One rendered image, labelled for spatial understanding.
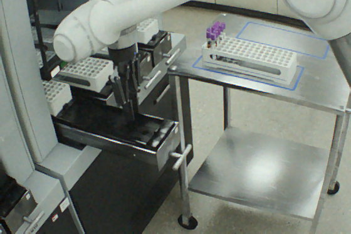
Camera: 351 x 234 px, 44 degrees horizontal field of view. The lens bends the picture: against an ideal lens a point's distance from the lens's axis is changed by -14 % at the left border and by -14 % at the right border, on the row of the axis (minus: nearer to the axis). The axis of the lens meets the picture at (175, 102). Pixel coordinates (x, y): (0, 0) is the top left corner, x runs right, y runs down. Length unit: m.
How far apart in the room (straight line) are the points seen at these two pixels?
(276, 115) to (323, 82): 1.21
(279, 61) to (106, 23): 0.64
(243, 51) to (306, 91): 0.24
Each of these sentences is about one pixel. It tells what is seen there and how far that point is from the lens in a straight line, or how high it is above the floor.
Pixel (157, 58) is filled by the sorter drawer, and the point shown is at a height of 0.76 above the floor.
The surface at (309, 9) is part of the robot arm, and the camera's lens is 0.72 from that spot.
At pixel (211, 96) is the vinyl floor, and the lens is 2.81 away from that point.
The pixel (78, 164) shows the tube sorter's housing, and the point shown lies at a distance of 1.41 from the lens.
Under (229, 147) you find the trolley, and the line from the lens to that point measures 2.05.
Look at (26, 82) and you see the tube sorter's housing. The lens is 1.27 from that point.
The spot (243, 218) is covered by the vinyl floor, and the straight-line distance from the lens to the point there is 2.13.
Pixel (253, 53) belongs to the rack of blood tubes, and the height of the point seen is 0.88.
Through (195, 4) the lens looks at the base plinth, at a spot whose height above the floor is 0.03.
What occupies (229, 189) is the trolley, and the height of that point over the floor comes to 0.28.
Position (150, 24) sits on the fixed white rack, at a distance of 1.73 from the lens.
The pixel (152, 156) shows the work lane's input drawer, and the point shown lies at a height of 0.79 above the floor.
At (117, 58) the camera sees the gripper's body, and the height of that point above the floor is 1.02.
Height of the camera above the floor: 1.64
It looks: 36 degrees down
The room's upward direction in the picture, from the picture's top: 5 degrees counter-clockwise
